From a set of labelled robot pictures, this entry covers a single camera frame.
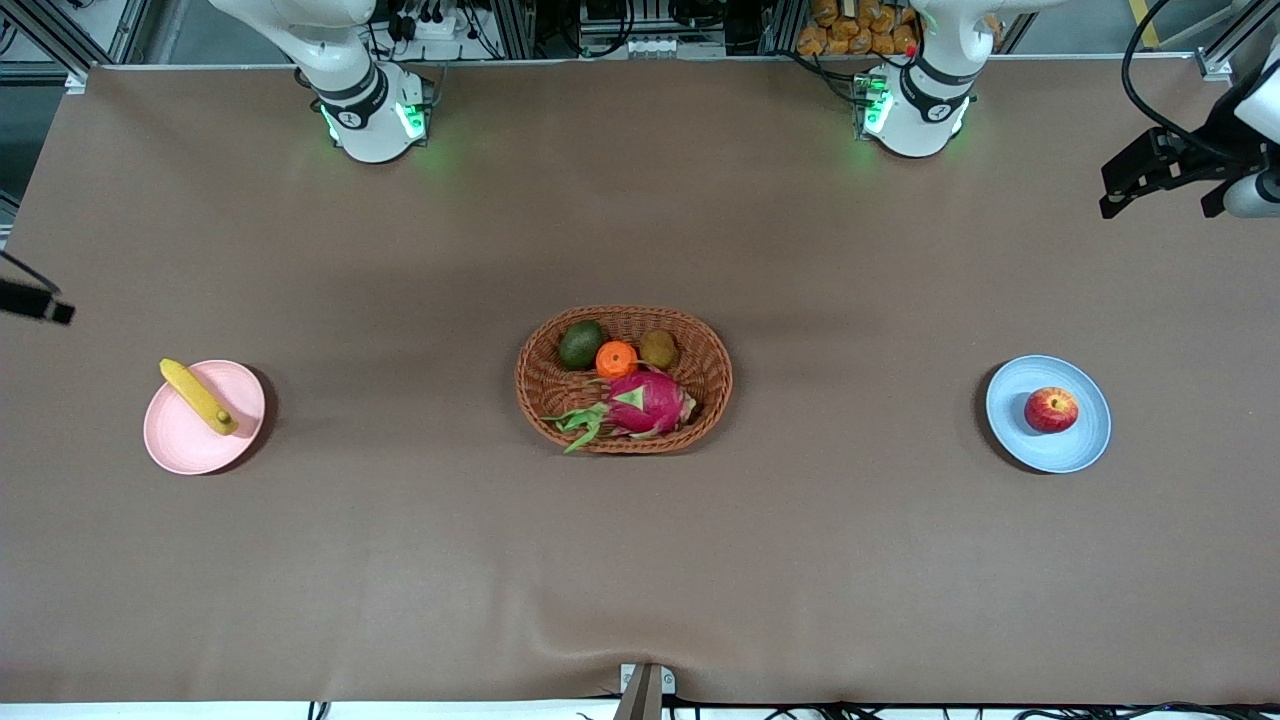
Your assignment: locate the brown wicker basket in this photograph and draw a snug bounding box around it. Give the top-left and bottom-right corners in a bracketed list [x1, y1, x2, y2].
[515, 304, 734, 455]

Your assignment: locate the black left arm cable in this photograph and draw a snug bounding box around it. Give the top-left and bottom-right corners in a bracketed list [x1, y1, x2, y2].
[1120, 0, 1246, 163]

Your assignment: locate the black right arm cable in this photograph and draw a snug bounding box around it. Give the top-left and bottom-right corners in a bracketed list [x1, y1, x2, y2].
[0, 250, 63, 294]

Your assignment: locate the green avocado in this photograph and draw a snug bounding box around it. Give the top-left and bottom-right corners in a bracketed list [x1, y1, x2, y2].
[558, 320, 606, 372]

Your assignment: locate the brown table mat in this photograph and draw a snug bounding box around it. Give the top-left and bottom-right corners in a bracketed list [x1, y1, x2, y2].
[0, 55, 1280, 706]

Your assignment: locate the red apple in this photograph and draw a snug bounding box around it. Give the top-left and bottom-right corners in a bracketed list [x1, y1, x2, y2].
[1024, 387, 1080, 434]

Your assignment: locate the yellow banana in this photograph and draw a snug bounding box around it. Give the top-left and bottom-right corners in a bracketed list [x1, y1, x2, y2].
[159, 358, 240, 437]

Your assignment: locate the pink dragon fruit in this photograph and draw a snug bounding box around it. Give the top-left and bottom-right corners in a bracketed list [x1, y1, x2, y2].
[542, 368, 698, 454]

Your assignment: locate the aluminium frame profile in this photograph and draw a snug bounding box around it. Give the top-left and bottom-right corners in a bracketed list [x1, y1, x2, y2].
[1195, 0, 1280, 81]
[0, 0, 151, 83]

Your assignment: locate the blue plate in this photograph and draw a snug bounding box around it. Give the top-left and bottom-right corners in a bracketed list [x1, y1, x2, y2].
[985, 354, 1112, 474]

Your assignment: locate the white power strip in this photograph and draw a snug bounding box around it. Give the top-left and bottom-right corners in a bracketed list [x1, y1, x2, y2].
[385, 5, 461, 43]

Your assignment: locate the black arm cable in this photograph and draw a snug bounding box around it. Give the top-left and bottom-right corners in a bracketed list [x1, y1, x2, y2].
[0, 250, 63, 294]
[1120, 0, 1246, 163]

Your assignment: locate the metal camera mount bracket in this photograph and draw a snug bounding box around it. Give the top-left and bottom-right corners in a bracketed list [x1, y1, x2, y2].
[618, 662, 677, 720]

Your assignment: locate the pink plate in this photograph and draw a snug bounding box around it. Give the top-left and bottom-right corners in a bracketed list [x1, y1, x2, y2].
[143, 360, 267, 476]

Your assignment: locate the bag of orange fruit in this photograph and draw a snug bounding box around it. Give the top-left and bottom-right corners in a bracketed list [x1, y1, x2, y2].
[796, 0, 923, 58]

